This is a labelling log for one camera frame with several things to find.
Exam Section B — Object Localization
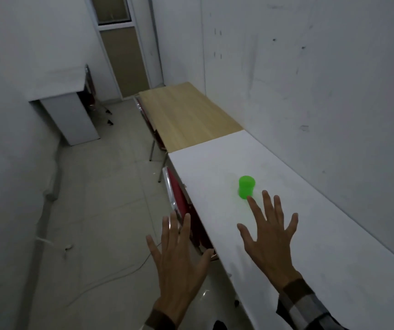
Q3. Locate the person's left hand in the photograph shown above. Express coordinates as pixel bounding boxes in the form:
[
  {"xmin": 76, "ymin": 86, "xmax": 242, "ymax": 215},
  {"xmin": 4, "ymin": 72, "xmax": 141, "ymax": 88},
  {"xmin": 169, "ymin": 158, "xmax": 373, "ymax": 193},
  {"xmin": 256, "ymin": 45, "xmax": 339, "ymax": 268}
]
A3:
[{"xmin": 146, "ymin": 212, "xmax": 215, "ymax": 324}]

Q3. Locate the person's right hand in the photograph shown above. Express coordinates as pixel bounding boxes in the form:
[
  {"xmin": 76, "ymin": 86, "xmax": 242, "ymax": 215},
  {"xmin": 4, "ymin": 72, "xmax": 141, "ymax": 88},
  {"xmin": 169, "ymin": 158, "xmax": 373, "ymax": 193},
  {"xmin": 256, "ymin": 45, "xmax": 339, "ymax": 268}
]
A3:
[{"xmin": 237, "ymin": 190, "xmax": 303, "ymax": 293}]

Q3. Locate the person's right forearm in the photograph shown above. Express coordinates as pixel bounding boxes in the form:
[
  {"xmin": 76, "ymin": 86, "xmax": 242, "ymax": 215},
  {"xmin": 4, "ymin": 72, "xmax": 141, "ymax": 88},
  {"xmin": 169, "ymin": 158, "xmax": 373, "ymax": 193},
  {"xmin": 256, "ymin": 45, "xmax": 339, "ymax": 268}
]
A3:
[{"xmin": 275, "ymin": 278, "xmax": 350, "ymax": 330}]

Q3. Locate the person's left forearm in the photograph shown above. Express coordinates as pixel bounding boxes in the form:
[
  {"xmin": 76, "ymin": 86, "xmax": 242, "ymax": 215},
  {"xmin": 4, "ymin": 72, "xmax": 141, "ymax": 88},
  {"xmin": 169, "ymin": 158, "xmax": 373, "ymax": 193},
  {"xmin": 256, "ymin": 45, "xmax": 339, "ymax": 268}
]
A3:
[{"xmin": 143, "ymin": 307, "xmax": 178, "ymax": 330}]

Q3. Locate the green plastic cup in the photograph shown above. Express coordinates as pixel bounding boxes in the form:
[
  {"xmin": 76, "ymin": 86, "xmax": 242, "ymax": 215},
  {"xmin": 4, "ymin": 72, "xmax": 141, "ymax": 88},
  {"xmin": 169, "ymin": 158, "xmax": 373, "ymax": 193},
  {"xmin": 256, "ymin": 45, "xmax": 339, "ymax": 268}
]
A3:
[{"xmin": 238, "ymin": 175, "xmax": 256, "ymax": 200}]

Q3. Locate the red chair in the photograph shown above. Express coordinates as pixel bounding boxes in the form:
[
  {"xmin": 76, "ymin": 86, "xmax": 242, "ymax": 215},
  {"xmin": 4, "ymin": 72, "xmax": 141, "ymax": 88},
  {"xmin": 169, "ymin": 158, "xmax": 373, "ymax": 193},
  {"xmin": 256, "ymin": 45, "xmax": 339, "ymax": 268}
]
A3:
[
  {"xmin": 134, "ymin": 95, "xmax": 168, "ymax": 162},
  {"xmin": 162, "ymin": 166, "xmax": 220, "ymax": 261},
  {"xmin": 83, "ymin": 64, "xmax": 114, "ymax": 127}
]

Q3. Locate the wooden table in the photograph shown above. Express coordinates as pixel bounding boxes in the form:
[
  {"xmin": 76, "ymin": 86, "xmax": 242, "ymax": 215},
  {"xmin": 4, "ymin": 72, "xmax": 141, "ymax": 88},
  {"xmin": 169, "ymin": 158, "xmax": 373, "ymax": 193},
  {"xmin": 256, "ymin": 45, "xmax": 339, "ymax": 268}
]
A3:
[{"xmin": 138, "ymin": 82, "xmax": 245, "ymax": 162}]

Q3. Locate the white desk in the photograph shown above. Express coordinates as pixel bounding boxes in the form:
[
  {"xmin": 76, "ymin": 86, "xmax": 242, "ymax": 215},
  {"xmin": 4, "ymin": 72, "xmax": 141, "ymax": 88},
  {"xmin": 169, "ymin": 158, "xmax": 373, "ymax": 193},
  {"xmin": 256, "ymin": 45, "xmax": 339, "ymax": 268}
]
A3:
[{"xmin": 28, "ymin": 64, "xmax": 101, "ymax": 147}]

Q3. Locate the brown panel door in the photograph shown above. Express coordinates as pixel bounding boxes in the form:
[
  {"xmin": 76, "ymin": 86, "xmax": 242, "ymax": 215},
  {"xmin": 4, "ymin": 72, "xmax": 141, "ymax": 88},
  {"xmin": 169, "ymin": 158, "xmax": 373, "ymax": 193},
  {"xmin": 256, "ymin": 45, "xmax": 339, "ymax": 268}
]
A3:
[{"xmin": 84, "ymin": 0, "xmax": 153, "ymax": 100}]

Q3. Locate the white floor cable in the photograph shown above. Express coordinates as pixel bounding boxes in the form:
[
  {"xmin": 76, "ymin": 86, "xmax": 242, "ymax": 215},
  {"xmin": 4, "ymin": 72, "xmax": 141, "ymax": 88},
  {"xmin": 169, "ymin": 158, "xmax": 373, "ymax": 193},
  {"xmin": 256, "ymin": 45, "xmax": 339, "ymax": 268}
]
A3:
[{"xmin": 35, "ymin": 236, "xmax": 157, "ymax": 308}]

